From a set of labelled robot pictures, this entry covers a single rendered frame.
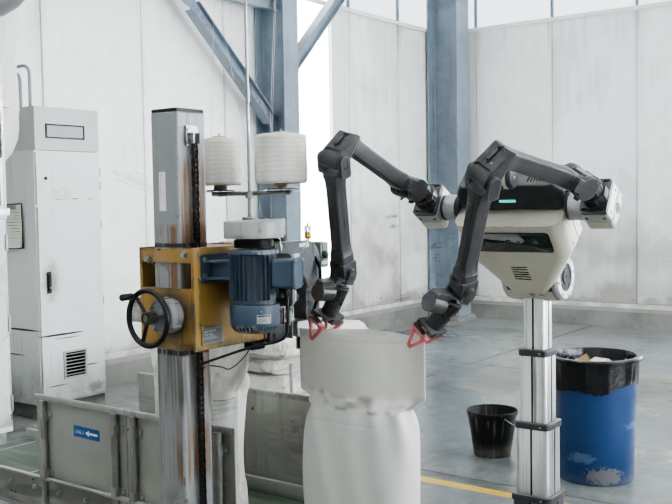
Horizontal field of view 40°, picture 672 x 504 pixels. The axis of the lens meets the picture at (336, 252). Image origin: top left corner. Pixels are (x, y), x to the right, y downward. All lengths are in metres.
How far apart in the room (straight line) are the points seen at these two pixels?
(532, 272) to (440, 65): 8.81
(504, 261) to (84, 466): 1.74
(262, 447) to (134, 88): 4.85
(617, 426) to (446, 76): 7.45
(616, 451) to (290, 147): 2.80
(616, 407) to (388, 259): 6.34
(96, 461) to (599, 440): 2.57
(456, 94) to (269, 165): 8.78
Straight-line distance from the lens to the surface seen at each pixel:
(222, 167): 3.04
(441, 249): 11.78
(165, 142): 2.90
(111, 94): 7.94
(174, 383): 2.93
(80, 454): 3.74
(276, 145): 2.86
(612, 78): 11.19
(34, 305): 6.76
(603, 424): 4.99
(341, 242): 2.95
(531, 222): 3.06
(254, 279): 2.75
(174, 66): 8.45
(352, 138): 2.86
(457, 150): 11.50
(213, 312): 2.89
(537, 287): 3.24
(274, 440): 3.72
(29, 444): 4.61
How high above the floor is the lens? 1.47
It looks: 3 degrees down
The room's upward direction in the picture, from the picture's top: 1 degrees counter-clockwise
